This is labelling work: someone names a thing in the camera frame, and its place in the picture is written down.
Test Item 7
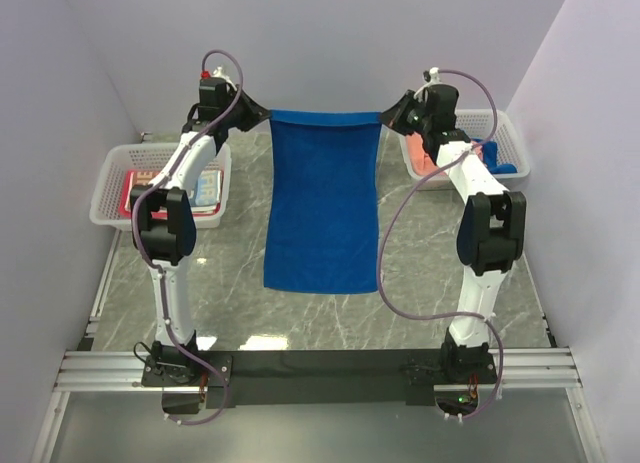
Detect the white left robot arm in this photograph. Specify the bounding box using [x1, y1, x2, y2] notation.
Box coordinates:
[129, 70, 270, 385]

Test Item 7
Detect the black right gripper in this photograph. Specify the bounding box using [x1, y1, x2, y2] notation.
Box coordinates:
[376, 90, 432, 137]

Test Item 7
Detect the aluminium rail frame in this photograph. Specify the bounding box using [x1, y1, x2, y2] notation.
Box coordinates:
[29, 346, 609, 463]

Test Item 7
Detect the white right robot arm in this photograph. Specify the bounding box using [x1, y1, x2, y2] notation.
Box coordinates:
[379, 84, 526, 383]

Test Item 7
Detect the empty white plastic basket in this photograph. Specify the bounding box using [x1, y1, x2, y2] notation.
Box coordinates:
[89, 142, 232, 232]

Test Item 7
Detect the pink red towel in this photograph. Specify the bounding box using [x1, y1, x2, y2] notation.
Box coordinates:
[117, 170, 221, 219]

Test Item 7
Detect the white basket with towels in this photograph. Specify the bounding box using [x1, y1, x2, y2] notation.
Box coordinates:
[399, 109, 530, 188]

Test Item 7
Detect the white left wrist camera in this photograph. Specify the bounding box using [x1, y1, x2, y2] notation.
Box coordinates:
[200, 65, 236, 88]

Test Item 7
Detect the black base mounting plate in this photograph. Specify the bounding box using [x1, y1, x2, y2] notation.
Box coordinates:
[141, 349, 498, 409]

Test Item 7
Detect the blue towel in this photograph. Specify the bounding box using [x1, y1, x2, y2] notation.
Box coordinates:
[475, 140, 517, 175]
[263, 110, 381, 294]

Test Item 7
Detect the peach orange towel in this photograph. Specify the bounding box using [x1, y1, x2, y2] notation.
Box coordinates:
[405, 133, 437, 177]

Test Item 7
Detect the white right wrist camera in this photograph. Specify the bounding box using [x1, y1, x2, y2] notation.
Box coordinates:
[414, 67, 441, 100]

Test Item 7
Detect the beige patterned towel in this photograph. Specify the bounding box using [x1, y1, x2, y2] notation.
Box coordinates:
[124, 169, 224, 214]

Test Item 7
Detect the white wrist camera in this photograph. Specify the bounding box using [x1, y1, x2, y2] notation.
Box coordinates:
[200, 65, 236, 88]
[414, 67, 441, 100]

